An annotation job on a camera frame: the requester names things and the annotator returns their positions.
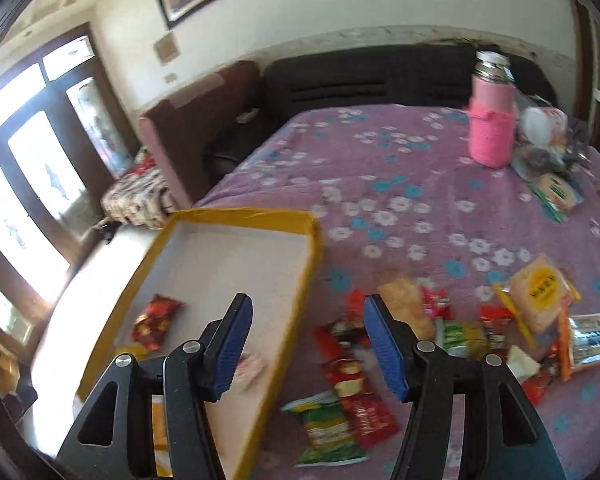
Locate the pink thermos bottle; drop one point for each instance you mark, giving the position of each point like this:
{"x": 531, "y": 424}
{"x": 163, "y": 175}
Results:
{"x": 490, "y": 125}

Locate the red white patterned cloth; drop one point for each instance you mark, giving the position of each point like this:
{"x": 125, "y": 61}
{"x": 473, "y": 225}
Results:
{"x": 137, "y": 195}

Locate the white plastic bag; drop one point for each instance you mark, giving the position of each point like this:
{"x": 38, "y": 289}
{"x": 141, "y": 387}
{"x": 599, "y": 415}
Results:
{"x": 542, "y": 125}

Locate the white snack packet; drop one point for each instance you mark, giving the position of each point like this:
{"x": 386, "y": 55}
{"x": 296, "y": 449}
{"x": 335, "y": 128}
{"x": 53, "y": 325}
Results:
{"x": 521, "y": 362}

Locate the square wall plaque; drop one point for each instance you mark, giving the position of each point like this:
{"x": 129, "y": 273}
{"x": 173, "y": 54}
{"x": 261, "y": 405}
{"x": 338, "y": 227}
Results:
{"x": 166, "y": 50}

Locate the red yellow snack packet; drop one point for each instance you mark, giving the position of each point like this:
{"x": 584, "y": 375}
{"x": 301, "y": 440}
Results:
{"x": 347, "y": 375}

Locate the small red snack packet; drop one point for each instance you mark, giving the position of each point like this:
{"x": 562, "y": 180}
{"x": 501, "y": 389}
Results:
{"x": 436, "y": 302}

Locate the purple floral bedsheet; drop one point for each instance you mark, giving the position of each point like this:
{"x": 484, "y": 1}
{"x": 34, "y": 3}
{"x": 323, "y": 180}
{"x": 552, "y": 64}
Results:
{"x": 405, "y": 200}

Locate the brown sofa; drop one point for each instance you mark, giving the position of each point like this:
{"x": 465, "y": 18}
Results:
{"x": 180, "y": 135}

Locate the orange snack packet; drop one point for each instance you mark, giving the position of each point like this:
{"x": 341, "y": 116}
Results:
{"x": 160, "y": 435}

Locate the dark framed glass door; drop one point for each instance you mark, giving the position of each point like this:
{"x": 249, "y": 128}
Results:
{"x": 35, "y": 160}

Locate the round cracker packet green edge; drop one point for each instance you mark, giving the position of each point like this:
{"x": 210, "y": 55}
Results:
{"x": 555, "y": 195}

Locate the large pale rice cracker packet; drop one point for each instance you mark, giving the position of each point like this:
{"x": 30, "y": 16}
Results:
{"x": 535, "y": 295}

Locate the red black snack packet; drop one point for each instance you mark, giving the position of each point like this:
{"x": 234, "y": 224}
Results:
{"x": 337, "y": 332}

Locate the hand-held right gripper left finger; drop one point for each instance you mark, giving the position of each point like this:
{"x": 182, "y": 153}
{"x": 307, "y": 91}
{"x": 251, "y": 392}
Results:
{"x": 230, "y": 355}

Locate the yellow cardboard box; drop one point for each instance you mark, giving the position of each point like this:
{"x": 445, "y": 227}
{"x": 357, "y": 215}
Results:
{"x": 220, "y": 260}

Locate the clear packet with black print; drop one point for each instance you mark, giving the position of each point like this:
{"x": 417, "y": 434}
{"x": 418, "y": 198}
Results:
{"x": 590, "y": 342}

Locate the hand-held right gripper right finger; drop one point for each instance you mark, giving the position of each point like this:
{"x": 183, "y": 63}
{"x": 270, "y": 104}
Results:
{"x": 385, "y": 350}

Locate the beige cracker packet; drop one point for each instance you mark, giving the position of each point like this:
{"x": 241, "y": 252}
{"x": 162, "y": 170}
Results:
{"x": 410, "y": 307}

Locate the red patterned snack packet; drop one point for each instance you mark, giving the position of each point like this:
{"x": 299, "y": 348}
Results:
{"x": 157, "y": 322}

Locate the green yellow snack packet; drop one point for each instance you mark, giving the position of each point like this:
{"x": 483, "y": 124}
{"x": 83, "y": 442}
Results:
{"x": 457, "y": 340}

